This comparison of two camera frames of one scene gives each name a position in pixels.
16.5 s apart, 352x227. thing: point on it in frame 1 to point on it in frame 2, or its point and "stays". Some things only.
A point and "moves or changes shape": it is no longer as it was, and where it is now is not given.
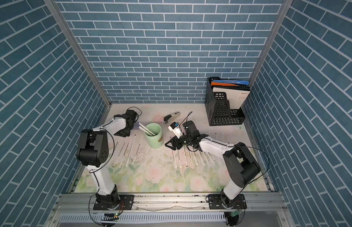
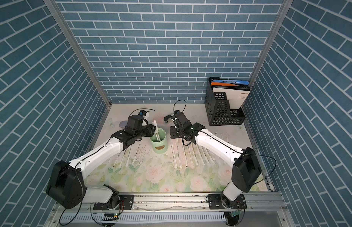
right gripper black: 174,140 to 172,132
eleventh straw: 137,151 stays
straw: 204,158 stays
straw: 180,154 stays
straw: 192,157 stays
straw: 174,154 stays
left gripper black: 125,135 to 150,130
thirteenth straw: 131,142 stays
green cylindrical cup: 156,142 moves or changes shape
